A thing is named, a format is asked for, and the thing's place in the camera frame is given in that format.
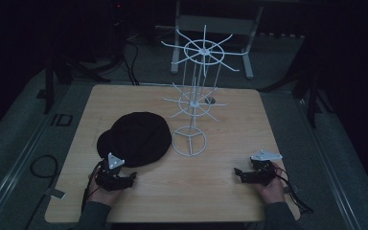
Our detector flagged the black floor cable loop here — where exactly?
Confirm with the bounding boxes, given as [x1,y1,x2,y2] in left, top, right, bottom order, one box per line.
[29,154,60,180]

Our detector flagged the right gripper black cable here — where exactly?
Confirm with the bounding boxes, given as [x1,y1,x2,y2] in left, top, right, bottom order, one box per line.
[271,162,314,216]

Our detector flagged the person's left hand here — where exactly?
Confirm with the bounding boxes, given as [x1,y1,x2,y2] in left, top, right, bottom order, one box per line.
[86,174,123,207]

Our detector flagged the white wire hat rack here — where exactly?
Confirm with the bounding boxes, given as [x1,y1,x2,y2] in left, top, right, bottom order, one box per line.
[160,24,249,158]

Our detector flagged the black tripod stand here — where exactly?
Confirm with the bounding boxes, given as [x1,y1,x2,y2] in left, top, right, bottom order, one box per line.
[41,37,113,115]

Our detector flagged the grey tape strip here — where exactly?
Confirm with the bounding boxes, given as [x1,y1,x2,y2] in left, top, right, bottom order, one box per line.
[43,187,67,200]

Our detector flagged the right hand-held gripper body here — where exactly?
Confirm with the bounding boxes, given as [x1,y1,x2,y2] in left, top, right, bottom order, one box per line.
[244,149,284,187]

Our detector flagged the black cap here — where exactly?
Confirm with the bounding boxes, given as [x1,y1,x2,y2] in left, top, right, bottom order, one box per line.
[96,111,173,169]

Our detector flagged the grey metal desk frame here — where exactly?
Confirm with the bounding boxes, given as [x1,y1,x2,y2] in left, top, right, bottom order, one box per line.
[170,0,265,81]

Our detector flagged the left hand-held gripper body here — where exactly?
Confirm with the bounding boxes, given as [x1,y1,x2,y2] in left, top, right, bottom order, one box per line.
[94,152,127,193]

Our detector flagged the person's right hand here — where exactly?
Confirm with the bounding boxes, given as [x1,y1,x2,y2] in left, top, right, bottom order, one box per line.
[254,162,288,205]

